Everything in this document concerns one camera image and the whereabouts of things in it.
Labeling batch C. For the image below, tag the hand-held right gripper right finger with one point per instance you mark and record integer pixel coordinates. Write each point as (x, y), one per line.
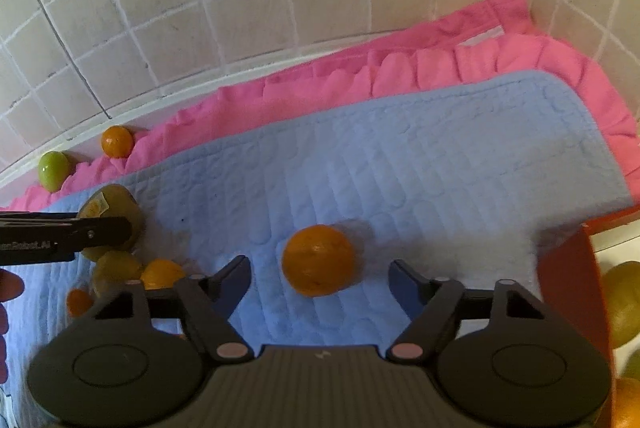
(405, 280)

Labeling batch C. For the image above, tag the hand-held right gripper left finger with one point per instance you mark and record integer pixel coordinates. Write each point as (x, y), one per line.
(235, 280)

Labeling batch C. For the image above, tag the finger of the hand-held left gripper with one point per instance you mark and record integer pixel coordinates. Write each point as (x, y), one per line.
(102, 230)

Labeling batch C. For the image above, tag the large kiwi with sticker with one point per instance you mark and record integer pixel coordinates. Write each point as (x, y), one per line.
(120, 205)

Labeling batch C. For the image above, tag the yellow-green fruit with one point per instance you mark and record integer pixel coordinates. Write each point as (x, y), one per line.
(117, 275)

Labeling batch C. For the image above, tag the small tangerine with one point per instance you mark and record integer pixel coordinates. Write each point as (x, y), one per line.
(79, 301)

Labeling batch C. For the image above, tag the green apple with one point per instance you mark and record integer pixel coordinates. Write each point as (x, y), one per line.
(53, 169)

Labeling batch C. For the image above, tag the red cardboard box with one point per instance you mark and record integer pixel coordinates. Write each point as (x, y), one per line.
(570, 278)

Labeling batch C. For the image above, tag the brown kiwi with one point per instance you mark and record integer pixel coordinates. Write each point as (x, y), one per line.
(620, 303)

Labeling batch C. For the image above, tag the large orange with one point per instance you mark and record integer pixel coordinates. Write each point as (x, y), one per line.
(627, 403)

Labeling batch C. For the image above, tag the person's left hand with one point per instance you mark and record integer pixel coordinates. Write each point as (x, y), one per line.
(11, 285)

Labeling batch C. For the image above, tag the blue quilted mat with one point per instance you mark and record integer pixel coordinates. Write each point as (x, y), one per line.
(400, 158)

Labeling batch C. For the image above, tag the pink ruffled cloth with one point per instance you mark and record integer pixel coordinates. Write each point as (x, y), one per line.
(350, 73)

